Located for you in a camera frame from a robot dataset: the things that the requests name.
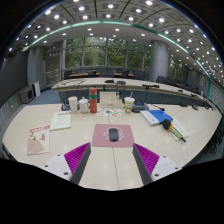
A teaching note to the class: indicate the white lidded ceramic mug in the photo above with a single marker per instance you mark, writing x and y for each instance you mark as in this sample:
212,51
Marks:
83,105

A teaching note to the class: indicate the pink mouse pad with drawing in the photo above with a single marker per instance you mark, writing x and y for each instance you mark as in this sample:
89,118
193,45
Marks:
100,138

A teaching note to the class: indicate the stack of white paper cups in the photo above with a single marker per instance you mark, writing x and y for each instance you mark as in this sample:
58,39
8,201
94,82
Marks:
73,104

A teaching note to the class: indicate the white printed booklet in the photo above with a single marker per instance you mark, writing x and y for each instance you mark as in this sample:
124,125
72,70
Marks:
60,120

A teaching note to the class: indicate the black computer mouse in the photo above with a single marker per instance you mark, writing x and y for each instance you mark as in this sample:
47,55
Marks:
113,135

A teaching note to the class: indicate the grey box monitor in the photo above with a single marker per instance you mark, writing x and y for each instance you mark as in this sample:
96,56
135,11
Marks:
26,95

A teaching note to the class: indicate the white cardboard box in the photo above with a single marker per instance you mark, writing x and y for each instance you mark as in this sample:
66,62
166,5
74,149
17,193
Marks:
110,100

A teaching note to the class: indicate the green and white paper cup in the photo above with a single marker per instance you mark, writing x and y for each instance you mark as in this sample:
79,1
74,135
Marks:
129,105

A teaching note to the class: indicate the wooden table by windows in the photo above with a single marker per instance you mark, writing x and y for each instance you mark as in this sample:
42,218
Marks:
80,75

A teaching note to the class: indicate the black desk microphone base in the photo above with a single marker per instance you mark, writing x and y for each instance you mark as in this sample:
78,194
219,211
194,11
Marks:
140,107

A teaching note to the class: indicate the group of dark chairs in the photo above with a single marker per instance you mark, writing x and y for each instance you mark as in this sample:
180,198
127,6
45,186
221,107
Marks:
106,73

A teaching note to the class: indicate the red drink bottle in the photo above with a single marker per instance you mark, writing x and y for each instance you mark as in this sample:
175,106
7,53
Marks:
93,101

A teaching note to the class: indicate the long curved conference table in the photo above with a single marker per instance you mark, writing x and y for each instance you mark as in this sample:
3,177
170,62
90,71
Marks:
93,83

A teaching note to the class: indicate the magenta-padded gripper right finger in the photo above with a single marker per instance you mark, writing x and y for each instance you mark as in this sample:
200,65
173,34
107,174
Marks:
148,159

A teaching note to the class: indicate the blue and white book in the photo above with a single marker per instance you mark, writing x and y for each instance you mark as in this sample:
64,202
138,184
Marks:
158,116

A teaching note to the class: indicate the colourful sticker sheet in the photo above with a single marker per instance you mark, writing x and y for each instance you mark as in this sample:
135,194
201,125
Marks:
110,112

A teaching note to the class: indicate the pale green paper sheet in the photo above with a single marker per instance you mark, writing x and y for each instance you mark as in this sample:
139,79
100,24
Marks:
182,128

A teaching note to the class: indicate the black gooseneck desk microphone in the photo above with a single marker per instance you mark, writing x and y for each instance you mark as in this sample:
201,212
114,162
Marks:
65,107

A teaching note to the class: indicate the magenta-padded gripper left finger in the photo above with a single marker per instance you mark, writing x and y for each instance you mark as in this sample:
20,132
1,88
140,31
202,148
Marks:
77,156

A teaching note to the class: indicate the black and yellow handheld microphone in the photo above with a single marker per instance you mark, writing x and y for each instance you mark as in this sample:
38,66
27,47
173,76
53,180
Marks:
168,126

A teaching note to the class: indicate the group of ceiling lights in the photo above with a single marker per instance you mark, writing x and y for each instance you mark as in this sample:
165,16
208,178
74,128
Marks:
81,8

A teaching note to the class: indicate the red and white magazine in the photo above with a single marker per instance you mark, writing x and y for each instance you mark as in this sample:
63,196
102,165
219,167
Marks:
38,140

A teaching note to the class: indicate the white floor-standing unit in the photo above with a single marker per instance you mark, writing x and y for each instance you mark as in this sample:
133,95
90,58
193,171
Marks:
36,89

